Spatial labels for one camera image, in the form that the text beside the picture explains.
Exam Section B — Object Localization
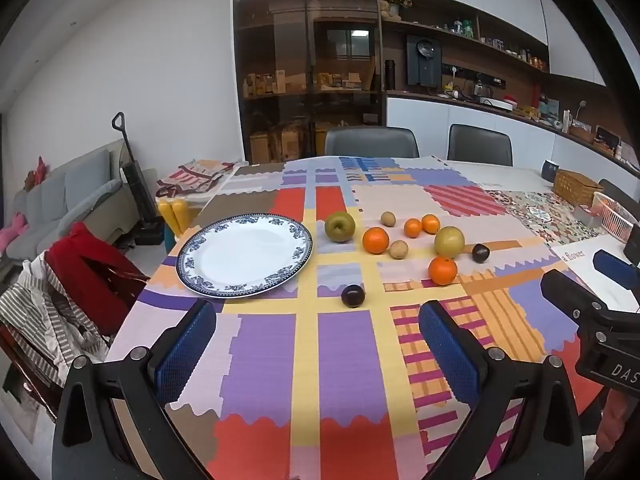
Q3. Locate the glass door display cabinet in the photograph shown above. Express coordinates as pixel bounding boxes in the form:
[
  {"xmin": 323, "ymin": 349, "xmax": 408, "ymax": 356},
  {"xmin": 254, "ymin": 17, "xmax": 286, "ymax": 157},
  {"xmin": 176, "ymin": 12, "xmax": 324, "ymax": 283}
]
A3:
[{"xmin": 232, "ymin": 0, "xmax": 387, "ymax": 165}]

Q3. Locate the pink plush toy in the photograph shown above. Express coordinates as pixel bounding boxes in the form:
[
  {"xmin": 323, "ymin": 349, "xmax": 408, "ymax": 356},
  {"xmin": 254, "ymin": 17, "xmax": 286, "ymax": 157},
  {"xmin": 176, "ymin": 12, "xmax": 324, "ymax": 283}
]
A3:
[{"xmin": 0, "ymin": 212, "xmax": 30, "ymax": 251}]

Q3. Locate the white children's table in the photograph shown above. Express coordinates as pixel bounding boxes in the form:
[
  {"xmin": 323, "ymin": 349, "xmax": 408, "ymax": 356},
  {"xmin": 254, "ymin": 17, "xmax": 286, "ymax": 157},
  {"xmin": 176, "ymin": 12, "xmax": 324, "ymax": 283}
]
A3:
[{"xmin": 157, "ymin": 162, "xmax": 247, "ymax": 212}]

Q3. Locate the small grey metal box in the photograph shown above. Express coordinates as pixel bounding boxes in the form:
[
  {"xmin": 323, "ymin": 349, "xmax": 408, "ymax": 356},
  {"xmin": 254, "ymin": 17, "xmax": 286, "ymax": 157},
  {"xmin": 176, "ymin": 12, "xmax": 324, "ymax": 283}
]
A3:
[{"xmin": 574, "ymin": 204, "xmax": 603, "ymax": 227}]

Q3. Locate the dark grey dining chair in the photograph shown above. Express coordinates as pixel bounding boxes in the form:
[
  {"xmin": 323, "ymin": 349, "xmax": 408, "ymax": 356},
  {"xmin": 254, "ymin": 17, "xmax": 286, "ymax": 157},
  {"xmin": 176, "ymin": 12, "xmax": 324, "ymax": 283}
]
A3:
[
  {"xmin": 325, "ymin": 127, "xmax": 420, "ymax": 159},
  {"xmin": 597, "ymin": 179, "xmax": 640, "ymax": 211},
  {"xmin": 446, "ymin": 124, "xmax": 514, "ymax": 167}
]

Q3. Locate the black upright vacuum cleaner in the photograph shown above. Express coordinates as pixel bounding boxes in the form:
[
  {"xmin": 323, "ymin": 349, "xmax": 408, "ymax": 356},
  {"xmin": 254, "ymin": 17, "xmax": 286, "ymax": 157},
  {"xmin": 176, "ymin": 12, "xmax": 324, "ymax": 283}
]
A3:
[{"xmin": 111, "ymin": 112, "xmax": 166, "ymax": 247}]

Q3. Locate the yellow children's chair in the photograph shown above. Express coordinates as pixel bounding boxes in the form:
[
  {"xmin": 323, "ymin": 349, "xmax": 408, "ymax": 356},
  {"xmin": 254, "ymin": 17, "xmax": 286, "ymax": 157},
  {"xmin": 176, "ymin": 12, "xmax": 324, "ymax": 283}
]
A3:
[{"xmin": 157, "ymin": 199, "xmax": 189, "ymax": 249}]

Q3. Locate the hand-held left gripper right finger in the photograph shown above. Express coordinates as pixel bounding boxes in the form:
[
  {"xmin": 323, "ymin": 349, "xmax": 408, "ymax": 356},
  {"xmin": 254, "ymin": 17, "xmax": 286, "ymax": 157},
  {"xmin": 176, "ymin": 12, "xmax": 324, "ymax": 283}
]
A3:
[{"xmin": 417, "ymin": 300, "xmax": 586, "ymax": 480}]

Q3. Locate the person's right hand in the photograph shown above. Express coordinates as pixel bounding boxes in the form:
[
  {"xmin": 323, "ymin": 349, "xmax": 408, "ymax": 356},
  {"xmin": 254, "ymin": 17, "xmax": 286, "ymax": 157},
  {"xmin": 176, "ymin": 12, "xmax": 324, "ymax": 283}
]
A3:
[{"xmin": 595, "ymin": 390, "xmax": 632, "ymax": 453}]

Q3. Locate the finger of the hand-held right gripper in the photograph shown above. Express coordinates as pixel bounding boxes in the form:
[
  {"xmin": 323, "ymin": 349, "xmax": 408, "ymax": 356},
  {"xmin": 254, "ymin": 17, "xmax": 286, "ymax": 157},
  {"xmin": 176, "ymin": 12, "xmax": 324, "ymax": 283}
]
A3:
[
  {"xmin": 593, "ymin": 250, "xmax": 640, "ymax": 291},
  {"xmin": 540, "ymin": 269, "xmax": 640, "ymax": 332}
]

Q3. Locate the red plush toy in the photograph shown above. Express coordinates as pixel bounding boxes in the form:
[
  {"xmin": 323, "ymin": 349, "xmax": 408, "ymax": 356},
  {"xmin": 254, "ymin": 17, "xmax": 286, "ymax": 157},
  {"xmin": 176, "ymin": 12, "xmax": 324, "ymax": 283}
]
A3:
[{"xmin": 22, "ymin": 156, "xmax": 53, "ymax": 191}]

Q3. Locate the green apple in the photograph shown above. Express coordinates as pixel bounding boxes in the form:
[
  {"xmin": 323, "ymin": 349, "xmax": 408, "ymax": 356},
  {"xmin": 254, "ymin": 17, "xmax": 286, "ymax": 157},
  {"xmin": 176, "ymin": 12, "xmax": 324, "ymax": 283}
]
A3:
[{"xmin": 325, "ymin": 211, "xmax": 357, "ymax": 243}]

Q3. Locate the black water dispenser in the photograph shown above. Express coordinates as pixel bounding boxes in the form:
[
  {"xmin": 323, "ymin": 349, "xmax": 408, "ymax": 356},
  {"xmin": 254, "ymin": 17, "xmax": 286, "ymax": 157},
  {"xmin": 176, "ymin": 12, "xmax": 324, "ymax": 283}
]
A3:
[{"xmin": 406, "ymin": 35, "xmax": 443, "ymax": 87}]

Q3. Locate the yellow pear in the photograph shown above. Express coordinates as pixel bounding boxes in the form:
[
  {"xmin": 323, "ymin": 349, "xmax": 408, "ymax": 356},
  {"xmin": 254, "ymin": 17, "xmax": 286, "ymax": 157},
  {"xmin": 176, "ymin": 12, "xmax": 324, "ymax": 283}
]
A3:
[{"xmin": 434, "ymin": 226, "xmax": 466, "ymax": 259}]

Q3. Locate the colourful patchwork tablecloth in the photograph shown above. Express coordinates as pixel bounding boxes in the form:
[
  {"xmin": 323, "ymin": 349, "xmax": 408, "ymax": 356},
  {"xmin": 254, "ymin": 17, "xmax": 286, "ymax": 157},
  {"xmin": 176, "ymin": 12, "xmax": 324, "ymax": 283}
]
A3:
[{"xmin": 105, "ymin": 155, "xmax": 608, "ymax": 480}]

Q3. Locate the dark red wooden chair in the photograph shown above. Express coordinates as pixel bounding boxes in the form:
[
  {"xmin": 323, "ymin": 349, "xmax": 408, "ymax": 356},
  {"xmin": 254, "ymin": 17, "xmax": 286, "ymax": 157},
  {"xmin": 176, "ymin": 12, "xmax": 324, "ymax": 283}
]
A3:
[{"xmin": 0, "ymin": 262, "xmax": 151, "ymax": 422}]

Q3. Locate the white plastic basket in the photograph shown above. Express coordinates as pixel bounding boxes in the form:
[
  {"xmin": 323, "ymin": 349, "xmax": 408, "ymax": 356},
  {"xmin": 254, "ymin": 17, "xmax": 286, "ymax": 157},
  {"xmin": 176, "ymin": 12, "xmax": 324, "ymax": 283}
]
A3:
[{"xmin": 592, "ymin": 191, "xmax": 640, "ymax": 241}]

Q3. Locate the wooden wall shelf unit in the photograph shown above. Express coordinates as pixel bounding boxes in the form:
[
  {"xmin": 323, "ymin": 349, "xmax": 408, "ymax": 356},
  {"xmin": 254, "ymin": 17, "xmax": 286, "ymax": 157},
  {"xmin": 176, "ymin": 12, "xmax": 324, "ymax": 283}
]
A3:
[{"xmin": 375, "ymin": 0, "xmax": 640, "ymax": 177}]

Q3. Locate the folded striped cloth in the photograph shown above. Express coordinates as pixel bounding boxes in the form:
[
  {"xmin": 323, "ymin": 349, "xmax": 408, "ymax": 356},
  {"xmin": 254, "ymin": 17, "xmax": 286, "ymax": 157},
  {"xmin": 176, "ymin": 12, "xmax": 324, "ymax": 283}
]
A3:
[{"xmin": 156, "ymin": 160, "xmax": 237, "ymax": 199}]

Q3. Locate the wicker basket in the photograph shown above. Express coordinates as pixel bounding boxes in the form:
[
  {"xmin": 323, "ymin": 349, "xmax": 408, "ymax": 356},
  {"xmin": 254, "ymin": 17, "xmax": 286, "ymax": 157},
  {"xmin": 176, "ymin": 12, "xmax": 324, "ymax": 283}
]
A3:
[{"xmin": 552, "ymin": 170, "xmax": 604, "ymax": 207}]

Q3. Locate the grey striped cloth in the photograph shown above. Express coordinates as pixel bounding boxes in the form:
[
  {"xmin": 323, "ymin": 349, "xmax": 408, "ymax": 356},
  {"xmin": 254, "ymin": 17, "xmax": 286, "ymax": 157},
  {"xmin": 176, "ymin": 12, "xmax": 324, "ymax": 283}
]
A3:
[{"xmin": 0, "ymin": 255, "xmax": 112, "ymax": 367}]

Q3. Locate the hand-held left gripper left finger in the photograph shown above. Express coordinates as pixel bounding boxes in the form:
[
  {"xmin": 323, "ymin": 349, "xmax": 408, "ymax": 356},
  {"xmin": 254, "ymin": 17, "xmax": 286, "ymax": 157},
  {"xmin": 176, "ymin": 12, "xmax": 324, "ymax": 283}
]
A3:
[{"xmin": 52, "ymin": 299, "xmax": 218, "ymax": 480}]

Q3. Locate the white plate with blue rim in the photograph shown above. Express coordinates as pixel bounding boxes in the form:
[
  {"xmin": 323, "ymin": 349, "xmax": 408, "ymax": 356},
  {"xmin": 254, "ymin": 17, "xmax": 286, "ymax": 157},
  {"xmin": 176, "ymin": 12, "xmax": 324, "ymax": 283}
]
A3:
[{"xmin": 176, "ymin": 213, "xmax": 313, "ymax": 301}]

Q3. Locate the grey sofa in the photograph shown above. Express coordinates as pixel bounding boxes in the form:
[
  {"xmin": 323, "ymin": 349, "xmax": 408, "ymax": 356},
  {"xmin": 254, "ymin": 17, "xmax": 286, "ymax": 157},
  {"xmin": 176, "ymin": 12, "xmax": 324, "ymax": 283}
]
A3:
[{"xmin": 0, "ymin": 147, "xmax": 142, "ymax": 272}]

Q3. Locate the red garment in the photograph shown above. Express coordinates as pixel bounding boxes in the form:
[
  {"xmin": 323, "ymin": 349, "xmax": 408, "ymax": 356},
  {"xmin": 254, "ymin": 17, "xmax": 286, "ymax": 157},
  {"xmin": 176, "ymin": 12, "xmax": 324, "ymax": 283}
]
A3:
[{"xmin": 45, "ymin": 222, "xmax": 151, "ymax": 347}]

